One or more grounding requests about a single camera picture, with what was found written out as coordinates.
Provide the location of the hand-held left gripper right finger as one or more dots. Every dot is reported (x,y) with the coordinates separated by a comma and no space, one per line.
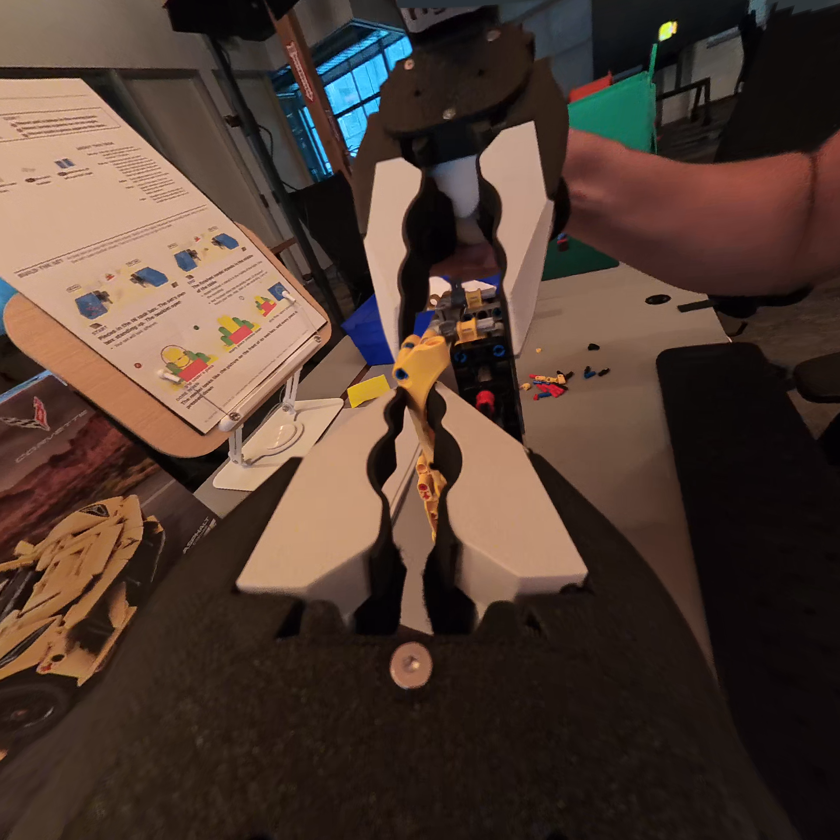
(512,518)

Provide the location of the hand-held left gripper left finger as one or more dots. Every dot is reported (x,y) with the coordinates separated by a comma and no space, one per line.
(308,525)

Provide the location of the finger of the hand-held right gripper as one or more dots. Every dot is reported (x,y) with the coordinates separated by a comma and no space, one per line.
(387,249)
(525,229)

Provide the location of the yellow curved brick fender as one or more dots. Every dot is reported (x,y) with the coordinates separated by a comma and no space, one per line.
(417,367)

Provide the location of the red yellow blue brick pieces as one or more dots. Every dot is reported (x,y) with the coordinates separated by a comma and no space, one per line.
(548,390)

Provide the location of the yellow black brick car model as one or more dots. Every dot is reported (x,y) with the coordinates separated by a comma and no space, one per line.
(479,367)

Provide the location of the blue storage bin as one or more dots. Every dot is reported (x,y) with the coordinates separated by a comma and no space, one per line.
(374,334)

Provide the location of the green storage crate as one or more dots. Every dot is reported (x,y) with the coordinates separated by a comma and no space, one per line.
(613,118)

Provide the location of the yellow sticky note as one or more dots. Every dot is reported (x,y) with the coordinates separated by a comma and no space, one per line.
(367,390)

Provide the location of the small black block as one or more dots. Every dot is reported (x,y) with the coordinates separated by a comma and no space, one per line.
(694,305)

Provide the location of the black perforated office chair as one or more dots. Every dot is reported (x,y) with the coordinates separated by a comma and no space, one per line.
(754,492)

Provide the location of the black toy car box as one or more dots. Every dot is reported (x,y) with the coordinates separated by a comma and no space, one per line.
(65,459)

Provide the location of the printed instruction sheet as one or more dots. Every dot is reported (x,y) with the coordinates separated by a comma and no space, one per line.
(131,197)

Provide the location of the wooden post red label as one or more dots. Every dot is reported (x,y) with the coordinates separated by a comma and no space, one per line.
(308,85)

